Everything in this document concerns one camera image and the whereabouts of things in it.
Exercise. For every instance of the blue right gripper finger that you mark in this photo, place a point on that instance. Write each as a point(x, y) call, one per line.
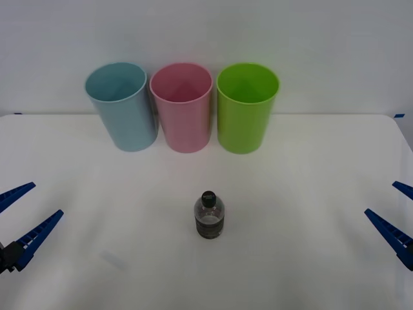
point(392, 234)
point(404, 189)

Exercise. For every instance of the pale blue plastic bin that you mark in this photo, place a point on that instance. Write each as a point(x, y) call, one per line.
point(129, 122)

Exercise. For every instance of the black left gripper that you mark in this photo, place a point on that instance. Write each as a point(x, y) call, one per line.
point(2, 258)

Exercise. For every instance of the clear bottle with black cap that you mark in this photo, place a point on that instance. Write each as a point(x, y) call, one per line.
point(209, 223)

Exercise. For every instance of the pink plastic bin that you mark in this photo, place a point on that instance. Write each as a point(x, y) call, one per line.
point(185, 126)

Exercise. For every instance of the green plastic bin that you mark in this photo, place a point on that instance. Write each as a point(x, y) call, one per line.
point(242, 126)

